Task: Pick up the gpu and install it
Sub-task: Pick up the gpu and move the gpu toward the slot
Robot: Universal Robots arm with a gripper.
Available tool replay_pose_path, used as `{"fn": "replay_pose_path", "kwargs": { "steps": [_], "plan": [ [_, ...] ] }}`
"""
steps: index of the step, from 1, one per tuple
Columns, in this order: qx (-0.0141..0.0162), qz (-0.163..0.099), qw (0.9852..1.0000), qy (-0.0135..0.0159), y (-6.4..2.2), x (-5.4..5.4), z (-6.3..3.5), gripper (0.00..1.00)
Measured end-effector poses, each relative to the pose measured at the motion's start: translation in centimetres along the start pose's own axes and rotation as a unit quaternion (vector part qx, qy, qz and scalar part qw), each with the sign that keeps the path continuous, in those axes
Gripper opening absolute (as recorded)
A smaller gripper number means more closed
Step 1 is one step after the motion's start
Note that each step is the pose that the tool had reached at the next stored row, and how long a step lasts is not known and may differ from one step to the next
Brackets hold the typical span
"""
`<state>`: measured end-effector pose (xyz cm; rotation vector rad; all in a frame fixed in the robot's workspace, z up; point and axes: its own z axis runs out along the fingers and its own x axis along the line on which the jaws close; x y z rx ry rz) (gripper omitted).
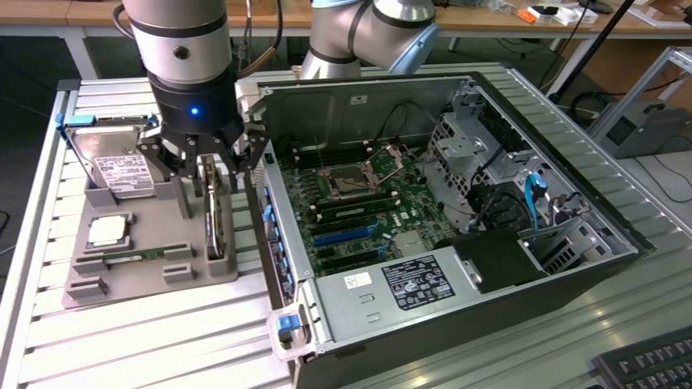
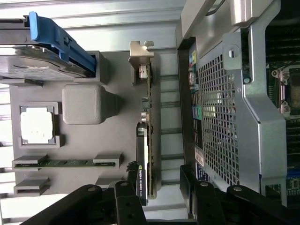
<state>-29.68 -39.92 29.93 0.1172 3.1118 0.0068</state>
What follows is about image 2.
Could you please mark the blue expansion slot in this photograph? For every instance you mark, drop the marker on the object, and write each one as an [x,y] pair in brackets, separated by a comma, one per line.
[293,174]

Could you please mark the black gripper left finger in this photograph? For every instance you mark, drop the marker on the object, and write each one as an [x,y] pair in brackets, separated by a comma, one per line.
[129,211]

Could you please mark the hard disk blue caddy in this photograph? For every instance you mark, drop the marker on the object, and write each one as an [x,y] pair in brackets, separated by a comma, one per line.
[28,61]

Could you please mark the silver CPU chip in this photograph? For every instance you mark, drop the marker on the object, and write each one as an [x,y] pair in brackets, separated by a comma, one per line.
[35,126]

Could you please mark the open black PC case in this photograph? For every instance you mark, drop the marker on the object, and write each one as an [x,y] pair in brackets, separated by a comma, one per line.
[257,140]

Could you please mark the grey parts rack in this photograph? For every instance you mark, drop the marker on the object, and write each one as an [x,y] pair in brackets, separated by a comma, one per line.
[93,145]

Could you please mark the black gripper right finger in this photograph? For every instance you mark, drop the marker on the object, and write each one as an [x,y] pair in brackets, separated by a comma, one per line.
[206,206]

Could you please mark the green Dell motherboard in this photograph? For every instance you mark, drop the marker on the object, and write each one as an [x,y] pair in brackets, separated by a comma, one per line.
[294,182]

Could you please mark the green RAM stick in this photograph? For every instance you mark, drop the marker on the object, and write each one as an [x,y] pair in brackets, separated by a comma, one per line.
[70,162]

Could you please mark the CPU socket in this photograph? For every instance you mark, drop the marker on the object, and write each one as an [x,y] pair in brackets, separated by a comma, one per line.
[293,89]

